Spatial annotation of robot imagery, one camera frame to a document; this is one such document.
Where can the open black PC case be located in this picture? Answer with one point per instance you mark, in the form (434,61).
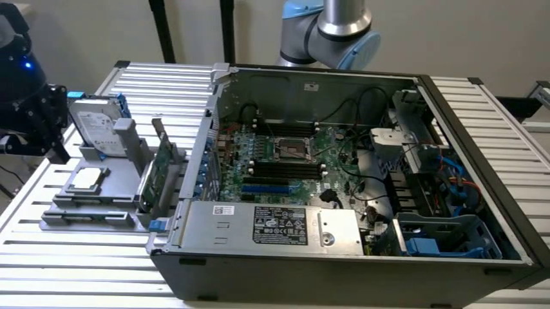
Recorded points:
(300,277)

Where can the aluminium profile frame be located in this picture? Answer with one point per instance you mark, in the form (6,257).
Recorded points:
(539,93)

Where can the CPU socket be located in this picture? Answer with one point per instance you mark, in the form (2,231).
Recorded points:
(289,148)

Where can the blue-grey plastic disk bay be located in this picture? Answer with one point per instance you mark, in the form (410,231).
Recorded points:
(446,231)

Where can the silver CPU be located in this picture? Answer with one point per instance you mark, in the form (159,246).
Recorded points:
(91,177)

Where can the grey metal drive cage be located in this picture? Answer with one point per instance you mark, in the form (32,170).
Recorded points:
(414,128)

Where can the blue expansion slot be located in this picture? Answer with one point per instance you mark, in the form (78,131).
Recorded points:
(265,188)

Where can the blue case latch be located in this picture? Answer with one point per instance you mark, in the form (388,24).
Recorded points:
(156,225)

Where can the light blue connector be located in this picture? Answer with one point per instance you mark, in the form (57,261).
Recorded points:
(74,94)

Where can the green RAM stick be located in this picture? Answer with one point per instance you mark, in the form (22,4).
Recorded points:
(83,201)

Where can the silver power supply unit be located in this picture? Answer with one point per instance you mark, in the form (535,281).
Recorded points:
(240,231)

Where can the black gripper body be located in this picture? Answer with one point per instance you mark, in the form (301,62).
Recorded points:
(21,83)

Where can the silver hard disk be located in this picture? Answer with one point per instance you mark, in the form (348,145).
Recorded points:
(96,125)

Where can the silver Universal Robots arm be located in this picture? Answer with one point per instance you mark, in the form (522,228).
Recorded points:
(339,19)

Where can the black expansion slot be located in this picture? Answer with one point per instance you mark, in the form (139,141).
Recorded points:
(264,197)

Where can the blue disk bracket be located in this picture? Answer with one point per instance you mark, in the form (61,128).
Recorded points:
(123,106)

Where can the black pole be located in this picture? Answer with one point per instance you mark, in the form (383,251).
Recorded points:
(161,29)
(228,29)

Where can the green motherboard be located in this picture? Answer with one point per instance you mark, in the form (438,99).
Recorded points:
(339,161)

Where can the black RAM slot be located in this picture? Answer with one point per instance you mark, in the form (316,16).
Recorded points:
(285,134)
(285,163)
(285,128)
(285,125)
(285,167)
(285,171)
(285,175)
(285,131)

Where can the grey parts rack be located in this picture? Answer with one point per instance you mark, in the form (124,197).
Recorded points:
(120,167)

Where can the green graphics card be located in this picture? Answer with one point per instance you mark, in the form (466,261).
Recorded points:
(156,174)

